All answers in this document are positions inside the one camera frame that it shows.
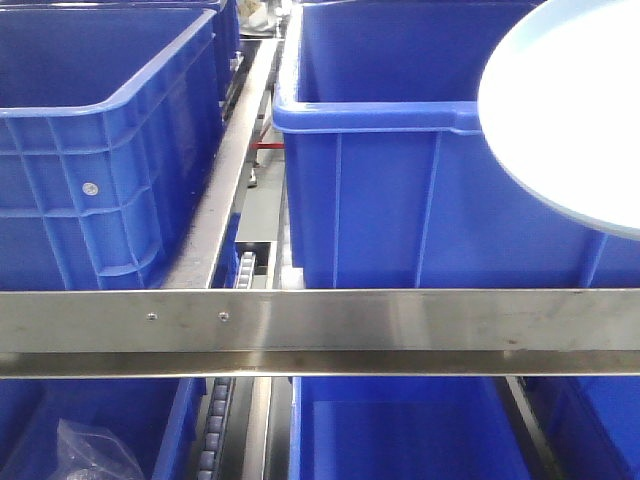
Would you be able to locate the white round plate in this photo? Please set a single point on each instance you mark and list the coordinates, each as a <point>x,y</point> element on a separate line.
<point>558,103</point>

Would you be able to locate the blue crate upper middle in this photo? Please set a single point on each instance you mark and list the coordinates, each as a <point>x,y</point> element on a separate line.
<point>390,180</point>

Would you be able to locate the blue crate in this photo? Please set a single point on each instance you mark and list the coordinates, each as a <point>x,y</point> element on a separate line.
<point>390,180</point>
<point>110,123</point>

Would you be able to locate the blue bin lower middle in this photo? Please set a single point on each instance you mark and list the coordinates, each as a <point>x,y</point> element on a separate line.
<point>401,428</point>

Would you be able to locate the blue bin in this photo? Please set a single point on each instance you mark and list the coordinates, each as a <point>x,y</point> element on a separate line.
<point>401,428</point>
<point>590,422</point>
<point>154,418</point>

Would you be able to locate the blue bin lower left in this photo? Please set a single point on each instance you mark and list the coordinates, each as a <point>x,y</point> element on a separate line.
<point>154,418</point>

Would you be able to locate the blue crate upper left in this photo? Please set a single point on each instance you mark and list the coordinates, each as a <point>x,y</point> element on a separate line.
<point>110,123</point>

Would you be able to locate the roller conveyor track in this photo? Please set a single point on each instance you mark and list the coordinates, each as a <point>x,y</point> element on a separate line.
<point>222,392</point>

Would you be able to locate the clear plastic bag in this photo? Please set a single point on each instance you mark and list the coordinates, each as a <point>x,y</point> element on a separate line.
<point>88,452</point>

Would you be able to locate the blue bin lower right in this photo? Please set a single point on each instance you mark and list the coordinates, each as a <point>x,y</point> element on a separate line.
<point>590,422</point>

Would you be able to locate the steel divider rail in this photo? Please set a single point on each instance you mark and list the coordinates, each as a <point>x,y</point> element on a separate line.
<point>224,194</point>

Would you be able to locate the stainless steel shelf rail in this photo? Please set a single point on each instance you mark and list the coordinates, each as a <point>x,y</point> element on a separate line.
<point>169,333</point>

